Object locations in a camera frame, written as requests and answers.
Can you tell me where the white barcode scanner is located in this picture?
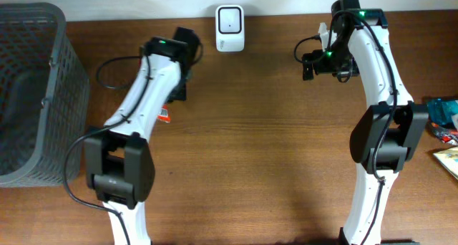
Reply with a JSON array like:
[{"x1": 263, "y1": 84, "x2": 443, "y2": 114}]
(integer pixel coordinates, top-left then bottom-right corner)
[{"x1": 215, "y1": 4, "x2": 245, "y2": 52}]

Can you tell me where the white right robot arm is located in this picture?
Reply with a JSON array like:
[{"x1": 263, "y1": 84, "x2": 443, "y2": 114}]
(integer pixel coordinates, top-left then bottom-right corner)
[{"x1": 295, "y1": 0, "x2": 429, "y2": 244}]

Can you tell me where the black red snack packet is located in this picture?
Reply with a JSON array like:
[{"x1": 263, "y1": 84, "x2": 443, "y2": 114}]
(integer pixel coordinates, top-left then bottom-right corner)
[{"x1": 429, "y1": 122, "x2": 457, "y2": 146}]

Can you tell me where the beige wet wipes pack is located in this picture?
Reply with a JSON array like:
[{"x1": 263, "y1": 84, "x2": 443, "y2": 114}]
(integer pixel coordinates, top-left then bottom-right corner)
[{"x1": 433, "y1": 147, "x2": 458, "y2": 178}]

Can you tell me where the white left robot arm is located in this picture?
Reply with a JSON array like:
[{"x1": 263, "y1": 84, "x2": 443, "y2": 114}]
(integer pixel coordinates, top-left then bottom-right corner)
[{"x1": 84, "y1": 27, "x2": 203, "y2": 244}]

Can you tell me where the grey plastic mesh basket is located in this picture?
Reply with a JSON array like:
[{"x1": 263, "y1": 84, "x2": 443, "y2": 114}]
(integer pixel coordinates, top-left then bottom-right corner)
[{"x1": 1, "y1": 3, "x2": 90, "y2": 188}]

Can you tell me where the red Hacks candy bag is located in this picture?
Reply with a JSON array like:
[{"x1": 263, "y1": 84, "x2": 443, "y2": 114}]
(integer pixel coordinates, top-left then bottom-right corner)
[{"x1": 157, "y1": 105, "x2": 171, "y2": 123}]

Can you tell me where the blue mouthwash bottle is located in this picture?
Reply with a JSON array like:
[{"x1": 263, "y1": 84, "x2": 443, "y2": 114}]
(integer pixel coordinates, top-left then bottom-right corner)
[{"x1": 427, "y1": 98, "x2": 457, "y2": 127}]

